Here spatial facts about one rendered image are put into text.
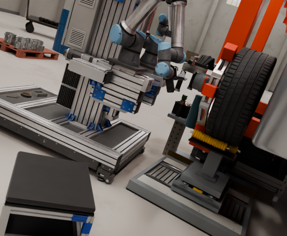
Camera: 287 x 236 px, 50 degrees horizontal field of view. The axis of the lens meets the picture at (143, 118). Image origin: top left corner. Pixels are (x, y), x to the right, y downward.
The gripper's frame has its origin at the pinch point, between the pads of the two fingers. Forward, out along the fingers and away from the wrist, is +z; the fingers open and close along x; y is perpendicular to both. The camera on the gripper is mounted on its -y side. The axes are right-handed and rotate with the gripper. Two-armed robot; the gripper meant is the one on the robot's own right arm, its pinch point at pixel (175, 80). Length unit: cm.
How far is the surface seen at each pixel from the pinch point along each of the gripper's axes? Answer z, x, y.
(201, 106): 3.3, -16.3, -17.5
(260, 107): 265, -59, -7
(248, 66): -1.3, -45.4, 6.8
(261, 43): 254, -60, 80
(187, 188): 14, -5, -74
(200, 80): 20.7, -12.7, 2.0
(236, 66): -2.3, -38.6, 7.0
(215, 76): -1.3, -25.8, 1.7
